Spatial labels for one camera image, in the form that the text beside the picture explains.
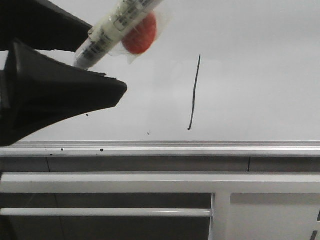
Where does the white horizontal stand bar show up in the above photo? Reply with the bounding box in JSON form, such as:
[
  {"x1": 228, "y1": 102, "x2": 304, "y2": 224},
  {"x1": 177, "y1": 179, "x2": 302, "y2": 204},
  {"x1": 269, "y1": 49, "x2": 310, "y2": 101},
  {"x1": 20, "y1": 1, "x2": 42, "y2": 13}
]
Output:
[{"x1": 0, "y1": 208, "x2": 214, "y2": 217}]

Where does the red round magnet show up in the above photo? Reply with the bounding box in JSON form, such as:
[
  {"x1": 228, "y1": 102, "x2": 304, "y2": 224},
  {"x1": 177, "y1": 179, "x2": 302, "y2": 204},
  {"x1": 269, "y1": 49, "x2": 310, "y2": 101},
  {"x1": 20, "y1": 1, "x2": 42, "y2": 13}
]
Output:
[{"x1": 121, "y1": 12, "x2": 157, "y2": 55}]

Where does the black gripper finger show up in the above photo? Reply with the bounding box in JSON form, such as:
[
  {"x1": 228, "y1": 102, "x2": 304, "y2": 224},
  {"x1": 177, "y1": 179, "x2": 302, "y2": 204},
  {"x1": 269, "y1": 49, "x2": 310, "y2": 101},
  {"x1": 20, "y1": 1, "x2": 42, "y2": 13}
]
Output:
[
  {"x1": 0, "y1": 39, "x2": 128, "y2": 147},
  {"x1": 0, "y1": 0, "x2": 92, "y2": 52}
]

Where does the aluminium whiteboard tray rail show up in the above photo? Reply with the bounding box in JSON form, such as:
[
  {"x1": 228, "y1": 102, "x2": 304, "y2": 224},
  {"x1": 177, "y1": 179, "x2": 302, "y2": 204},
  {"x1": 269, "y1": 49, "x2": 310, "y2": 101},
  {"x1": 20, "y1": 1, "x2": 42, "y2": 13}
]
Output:
[{"x1": 0, "y1": 140, "x2": 320, "y2": 157}]

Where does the white whiteboard marker with tape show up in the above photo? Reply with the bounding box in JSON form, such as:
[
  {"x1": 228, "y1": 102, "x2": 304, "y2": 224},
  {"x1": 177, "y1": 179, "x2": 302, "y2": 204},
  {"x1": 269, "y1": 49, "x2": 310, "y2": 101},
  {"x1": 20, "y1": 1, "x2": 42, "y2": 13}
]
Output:
[{"x1": 73, "y1": 0, "x2": 162, "y2": 70}]

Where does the white metal stand frame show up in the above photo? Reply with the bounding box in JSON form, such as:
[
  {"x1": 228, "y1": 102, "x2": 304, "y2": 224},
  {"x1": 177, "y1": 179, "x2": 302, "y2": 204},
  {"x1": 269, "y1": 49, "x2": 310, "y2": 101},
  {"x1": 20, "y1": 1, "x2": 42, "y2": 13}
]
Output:
[{"x1": 0, "y1": 172, "x2": 320, "y2": 240}]

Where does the white whiteboard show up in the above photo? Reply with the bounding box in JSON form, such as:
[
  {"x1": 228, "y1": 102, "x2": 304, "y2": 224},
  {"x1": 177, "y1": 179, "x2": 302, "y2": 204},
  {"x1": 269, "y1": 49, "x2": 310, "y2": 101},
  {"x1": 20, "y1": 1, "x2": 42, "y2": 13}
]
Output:
[{"x1": 25, "y1": 0, "x2": 320, "y2": 142}]

